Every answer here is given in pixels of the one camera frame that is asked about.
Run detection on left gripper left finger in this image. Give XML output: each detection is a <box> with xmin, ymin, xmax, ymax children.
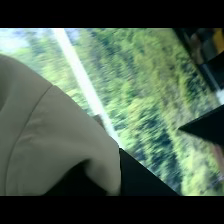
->
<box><xmin>44</xmin><ymin>162</ymin><xmax>109</xmax><ymax>197</ymax></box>

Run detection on black yellow checked garment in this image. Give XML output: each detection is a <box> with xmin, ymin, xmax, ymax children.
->
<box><xmin>186</xmin><ymin>27</ymin><xmax>224</xmax><ymax>78</ymax></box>

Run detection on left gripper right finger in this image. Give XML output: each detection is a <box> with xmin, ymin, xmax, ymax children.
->
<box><xmin>119</xmin><ymin>148</ymin><xmax>181</xmax><ymax>197</ymax></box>

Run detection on brown trousers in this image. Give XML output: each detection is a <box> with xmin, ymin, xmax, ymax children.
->
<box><xmin>0</xmin><ymin>54</ymin><xmax>122</xmax><ymax>197</ymax></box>

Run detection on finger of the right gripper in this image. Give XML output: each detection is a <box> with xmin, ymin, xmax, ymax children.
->
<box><xmin>178</xmin><ymin>104</ymin><xmax>224</xmax><ymax>148</ymax></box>

